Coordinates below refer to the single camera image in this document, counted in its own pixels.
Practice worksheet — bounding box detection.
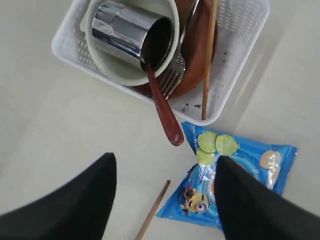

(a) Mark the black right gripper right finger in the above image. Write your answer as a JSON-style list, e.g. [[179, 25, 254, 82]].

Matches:
[[214, 156, 320, 240]]

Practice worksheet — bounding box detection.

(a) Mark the dark red wooden spoon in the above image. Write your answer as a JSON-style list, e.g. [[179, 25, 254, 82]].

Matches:
[[140, 16, 184, 147]]

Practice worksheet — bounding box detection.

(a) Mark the shiny stainless steel cup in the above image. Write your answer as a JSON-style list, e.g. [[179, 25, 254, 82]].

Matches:
[[90, 0, 174, 71]]

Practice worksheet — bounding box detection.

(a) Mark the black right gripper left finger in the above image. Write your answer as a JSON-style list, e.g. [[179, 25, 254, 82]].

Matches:
[[0, 153, 117, 240]]

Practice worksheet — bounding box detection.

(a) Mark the brown wooden plate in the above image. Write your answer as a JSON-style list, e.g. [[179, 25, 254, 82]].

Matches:
[[133, 0, 218, 99]]

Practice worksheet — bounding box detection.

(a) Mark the light wooden chopstick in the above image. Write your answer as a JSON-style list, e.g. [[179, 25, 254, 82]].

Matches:
[[201, 0, 218, 120], [135, 179, 171, 240]]

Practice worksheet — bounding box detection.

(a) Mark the white perforated plastic basket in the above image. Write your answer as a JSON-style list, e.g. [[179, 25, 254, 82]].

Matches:
[[51, 0, 270, 126]]

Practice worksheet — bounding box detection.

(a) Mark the blue Lay's chips bag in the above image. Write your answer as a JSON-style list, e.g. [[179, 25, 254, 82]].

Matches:
[[157, 121, 298, 228]]

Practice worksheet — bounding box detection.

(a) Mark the silver metal fork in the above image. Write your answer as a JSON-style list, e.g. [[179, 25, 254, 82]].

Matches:
[[158, 0, 200, 100]]

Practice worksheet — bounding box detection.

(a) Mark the white ceramic bowl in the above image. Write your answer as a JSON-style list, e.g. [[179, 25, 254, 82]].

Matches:
[[85, 0, 180, 87]]

